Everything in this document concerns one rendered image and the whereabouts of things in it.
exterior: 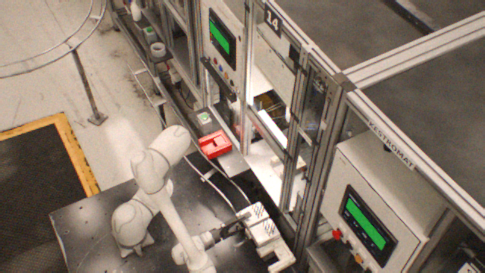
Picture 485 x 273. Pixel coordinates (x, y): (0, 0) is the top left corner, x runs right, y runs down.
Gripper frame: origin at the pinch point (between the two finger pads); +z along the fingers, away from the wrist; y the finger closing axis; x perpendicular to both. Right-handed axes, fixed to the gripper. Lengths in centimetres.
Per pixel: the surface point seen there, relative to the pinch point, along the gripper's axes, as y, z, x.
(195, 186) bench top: -22, -10, 45
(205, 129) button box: 7, 7, 60
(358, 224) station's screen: 68, 16, -53
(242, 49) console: 80, 19, 38
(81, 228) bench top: -21, -76, 51
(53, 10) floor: -87, -26, 339
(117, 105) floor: -89, -18, 194
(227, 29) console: 83, 18, 50
